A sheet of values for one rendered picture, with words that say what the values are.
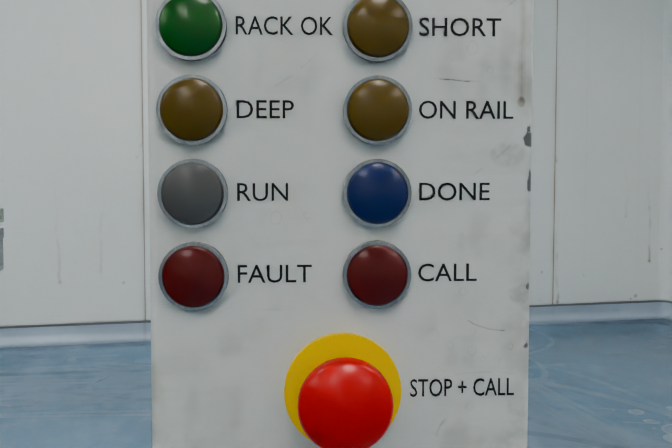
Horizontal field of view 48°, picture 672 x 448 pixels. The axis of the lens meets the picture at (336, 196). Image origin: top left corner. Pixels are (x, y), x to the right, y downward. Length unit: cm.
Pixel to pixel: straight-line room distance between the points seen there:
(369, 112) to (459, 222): 6
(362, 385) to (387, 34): 15
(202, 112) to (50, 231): 391
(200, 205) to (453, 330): 12
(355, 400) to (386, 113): 12
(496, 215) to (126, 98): 387
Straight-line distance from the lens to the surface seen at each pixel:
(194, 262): 33
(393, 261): 33
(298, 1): 34
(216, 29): 33
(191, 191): 33
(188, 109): 33
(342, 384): 32
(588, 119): 475
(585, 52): 477
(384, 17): 33
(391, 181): 33
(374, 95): 33
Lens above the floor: 99
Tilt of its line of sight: 3 degrees down
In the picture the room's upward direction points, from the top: straight up
